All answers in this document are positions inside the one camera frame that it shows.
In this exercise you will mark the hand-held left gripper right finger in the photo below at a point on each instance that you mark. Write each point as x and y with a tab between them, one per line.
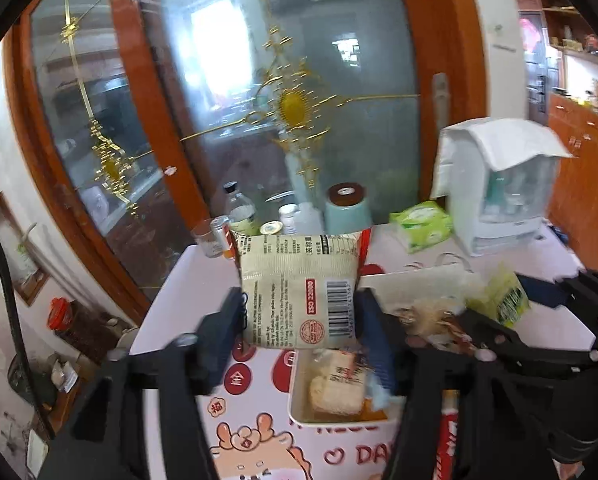
374	345

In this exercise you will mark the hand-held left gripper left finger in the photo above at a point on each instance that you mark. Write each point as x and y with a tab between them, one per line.
231	330

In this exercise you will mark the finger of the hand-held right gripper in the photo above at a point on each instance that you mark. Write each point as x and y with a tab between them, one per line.
539	355
579	292

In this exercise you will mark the yellow green snack packet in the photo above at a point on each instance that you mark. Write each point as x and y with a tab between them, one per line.
509	300

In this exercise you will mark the beige snack packet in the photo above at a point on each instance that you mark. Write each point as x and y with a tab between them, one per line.
289	300

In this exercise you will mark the white plastic tray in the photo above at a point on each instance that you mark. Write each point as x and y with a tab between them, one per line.
419	290

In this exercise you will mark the pale rice cracker packet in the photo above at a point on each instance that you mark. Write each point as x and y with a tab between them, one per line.
336	385

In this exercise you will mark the brown crumbly snack packet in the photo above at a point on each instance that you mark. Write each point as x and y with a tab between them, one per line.
431	322

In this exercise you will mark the clear drinking glass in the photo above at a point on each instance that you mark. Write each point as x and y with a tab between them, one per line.
204	242

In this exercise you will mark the glass jar with orange contents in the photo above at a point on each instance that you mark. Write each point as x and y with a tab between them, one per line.
221	237

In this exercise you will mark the wooden cabinet with shelves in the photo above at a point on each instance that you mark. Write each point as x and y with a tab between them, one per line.
579	185

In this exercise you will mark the small gold lid glass jar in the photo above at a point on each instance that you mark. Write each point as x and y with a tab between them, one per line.
271	228

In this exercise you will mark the red snack packet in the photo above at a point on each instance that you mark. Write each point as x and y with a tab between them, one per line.
450	435

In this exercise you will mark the green label glass bottle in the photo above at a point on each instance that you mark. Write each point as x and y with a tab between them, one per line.
241	210

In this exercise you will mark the small white cap bottle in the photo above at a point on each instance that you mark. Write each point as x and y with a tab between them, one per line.
288	217

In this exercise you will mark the green tissue pack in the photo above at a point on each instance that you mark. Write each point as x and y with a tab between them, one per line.
421	227

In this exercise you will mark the teal canister with brown lid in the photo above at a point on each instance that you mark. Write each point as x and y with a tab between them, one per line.
348	215

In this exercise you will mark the translucent white plastic bottle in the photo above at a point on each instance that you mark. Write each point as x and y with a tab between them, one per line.
309	220

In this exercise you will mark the white cosmetic storage box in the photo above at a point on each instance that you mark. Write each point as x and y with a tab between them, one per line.
474	185

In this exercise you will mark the red lid jar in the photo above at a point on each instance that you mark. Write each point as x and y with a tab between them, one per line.
61	312

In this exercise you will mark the curved glass door panel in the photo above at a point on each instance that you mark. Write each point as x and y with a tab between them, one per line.
89	135

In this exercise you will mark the red paper door decoration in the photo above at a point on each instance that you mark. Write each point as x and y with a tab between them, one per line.
530	35

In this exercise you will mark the glass door with gold ornament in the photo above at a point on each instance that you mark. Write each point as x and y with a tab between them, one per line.
329	60

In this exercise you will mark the white wall switch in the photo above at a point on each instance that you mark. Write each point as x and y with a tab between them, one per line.
502	37

